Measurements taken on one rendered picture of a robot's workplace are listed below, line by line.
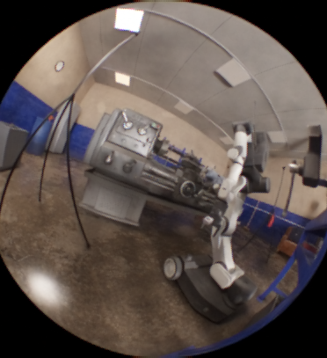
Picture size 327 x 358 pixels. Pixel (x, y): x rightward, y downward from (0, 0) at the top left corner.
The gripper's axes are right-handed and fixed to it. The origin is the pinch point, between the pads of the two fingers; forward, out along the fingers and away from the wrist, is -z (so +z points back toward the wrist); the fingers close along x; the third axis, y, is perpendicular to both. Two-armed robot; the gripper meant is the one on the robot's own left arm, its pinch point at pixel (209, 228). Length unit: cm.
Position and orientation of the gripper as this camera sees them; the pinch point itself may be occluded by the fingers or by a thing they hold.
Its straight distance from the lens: 75.9
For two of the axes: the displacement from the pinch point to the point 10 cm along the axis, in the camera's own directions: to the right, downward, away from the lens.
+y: -7.6, -3.5, -5.4
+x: -4.9, -2.4, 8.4
